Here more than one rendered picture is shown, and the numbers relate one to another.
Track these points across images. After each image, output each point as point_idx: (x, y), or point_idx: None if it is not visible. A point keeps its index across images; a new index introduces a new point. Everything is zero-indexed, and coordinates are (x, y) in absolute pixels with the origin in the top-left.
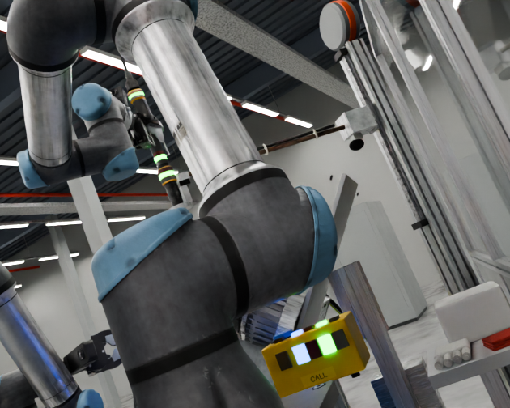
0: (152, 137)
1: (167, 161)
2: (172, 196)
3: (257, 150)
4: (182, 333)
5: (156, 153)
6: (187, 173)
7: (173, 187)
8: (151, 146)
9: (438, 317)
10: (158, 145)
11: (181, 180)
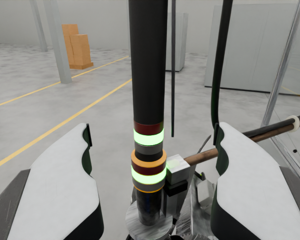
0: (153, 84)
1: (162, 146)
2: (147, 213)
3: (285, 125)
4: None
5: (147, 129)
6: (188, 171)
7: (155, 199)
8: (141, 105)
9: None
10: (159, 109)
11: (175, 188)
